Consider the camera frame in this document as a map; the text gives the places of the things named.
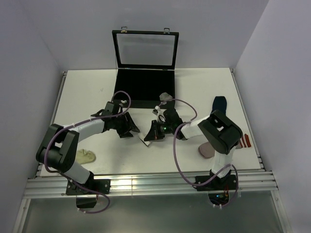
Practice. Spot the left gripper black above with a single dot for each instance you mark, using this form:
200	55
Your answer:
126	133

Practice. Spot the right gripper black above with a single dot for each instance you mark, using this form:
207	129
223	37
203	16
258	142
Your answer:
154	134

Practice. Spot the grey sock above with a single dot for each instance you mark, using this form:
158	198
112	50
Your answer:
165	97

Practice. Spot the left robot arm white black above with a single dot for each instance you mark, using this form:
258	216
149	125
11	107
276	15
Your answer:
59	145

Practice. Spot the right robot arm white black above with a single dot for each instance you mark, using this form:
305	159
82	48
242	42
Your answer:
222	134

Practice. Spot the mauve sock with red stripes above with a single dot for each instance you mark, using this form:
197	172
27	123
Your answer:
207	151

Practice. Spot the pale yellow sock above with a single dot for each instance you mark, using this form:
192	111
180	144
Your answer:
85	156

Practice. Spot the navy blue sock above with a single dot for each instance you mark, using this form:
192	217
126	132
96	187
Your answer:
219	103

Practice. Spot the black display case with glass lid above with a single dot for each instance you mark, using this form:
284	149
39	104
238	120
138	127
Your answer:
145	66

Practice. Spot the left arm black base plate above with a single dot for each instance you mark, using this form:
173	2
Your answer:
101	186

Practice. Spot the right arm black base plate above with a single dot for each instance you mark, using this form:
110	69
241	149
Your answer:
229	182

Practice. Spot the aluminium rail frame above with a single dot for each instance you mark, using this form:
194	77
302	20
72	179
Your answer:
147	193

